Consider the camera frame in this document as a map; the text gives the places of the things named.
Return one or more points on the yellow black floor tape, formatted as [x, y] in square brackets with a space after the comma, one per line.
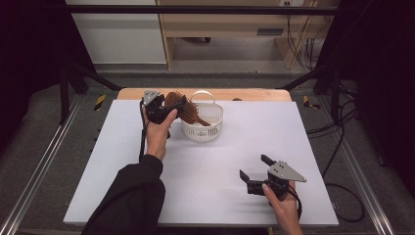
[308, 102]
[100, 102]

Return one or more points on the light wooden table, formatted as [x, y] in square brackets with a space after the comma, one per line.
[254, 94]

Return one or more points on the black metal stand leg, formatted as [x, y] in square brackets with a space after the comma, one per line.
[323, 78]
[78, 78]

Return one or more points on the white slotted plastic basket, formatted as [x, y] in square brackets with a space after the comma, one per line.
[204, 132]

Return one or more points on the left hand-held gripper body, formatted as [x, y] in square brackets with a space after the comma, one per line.
[155, 109]

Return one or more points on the person's right hand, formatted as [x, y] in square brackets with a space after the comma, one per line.
[285, 209]

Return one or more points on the person's left hand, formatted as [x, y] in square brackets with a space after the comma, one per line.
[156, 137]

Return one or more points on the aluminium floor rail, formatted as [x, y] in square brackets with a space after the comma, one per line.
[365, 186]
[36, 173]

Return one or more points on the beige wooden desk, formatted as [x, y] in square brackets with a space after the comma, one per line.
[225, 26]

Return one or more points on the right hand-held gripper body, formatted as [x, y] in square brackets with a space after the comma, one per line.
[280, 176]

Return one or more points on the black curtain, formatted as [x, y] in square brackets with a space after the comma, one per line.
[381, 65]
[29, 49]

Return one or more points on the brown wooden hairbrush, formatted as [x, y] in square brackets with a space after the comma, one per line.
[191, 112]

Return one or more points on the black horizontal frame bar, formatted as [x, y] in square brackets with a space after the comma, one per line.
[195, 9]

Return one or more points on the white partition panel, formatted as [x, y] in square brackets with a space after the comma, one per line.
[120, 39]

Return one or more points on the dark label plate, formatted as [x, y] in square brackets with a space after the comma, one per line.
[269, 32]

